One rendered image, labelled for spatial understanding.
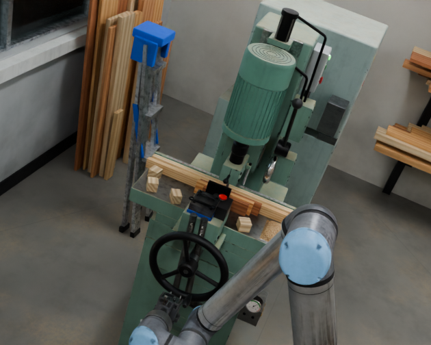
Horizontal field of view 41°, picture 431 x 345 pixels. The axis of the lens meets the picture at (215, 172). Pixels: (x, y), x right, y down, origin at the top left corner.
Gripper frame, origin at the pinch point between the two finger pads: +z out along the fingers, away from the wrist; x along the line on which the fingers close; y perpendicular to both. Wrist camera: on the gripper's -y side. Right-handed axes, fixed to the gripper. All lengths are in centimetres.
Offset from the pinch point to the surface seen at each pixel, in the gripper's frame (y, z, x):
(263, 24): 99, 30, 9
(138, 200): 24.2, 16.7, 27.7
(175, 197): 31.2, 14.8, 14.6
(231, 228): 28.4, 15.8, -8.3
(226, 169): 47, 21, 2
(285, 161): 55, 39, -17
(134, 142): 25, 100, 60
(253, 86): 79, 6, 1
